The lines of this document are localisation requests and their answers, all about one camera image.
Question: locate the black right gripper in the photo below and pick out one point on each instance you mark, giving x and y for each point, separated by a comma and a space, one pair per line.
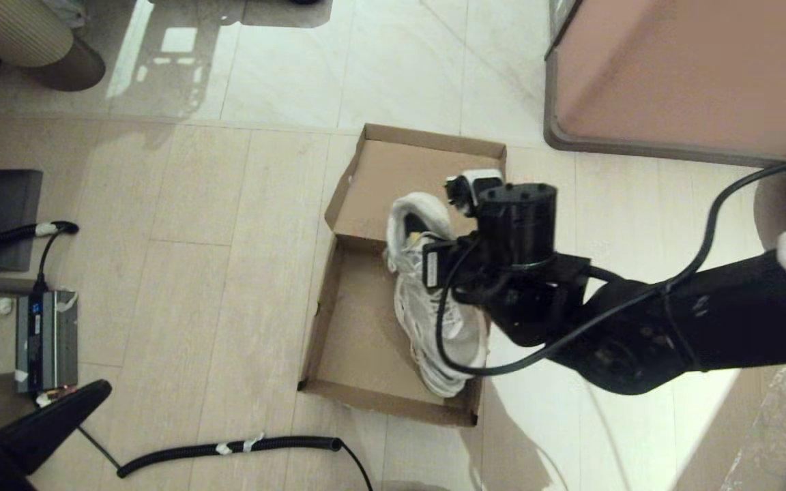
461, 273

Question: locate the brown cardboard shoe box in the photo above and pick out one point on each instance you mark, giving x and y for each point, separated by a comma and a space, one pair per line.
359, 341

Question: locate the white tape wad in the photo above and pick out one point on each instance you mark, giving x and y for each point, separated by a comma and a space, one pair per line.
45, 402

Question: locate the grey metal power inverter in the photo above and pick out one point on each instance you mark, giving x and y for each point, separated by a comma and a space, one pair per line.
45, 341

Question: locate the white paper scrap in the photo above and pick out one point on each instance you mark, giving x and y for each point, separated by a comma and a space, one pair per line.
1, 307

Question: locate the pink cabinet with grey rim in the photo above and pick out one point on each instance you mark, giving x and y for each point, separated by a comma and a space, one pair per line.
693, 68

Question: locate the beige ribbed round pouf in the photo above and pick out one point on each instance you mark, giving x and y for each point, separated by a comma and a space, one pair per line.
4, 27

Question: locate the grey crumpled cloth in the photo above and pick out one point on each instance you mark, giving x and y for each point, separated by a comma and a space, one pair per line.
65, 10

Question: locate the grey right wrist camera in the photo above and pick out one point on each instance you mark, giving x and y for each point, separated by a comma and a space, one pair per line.
482, 181

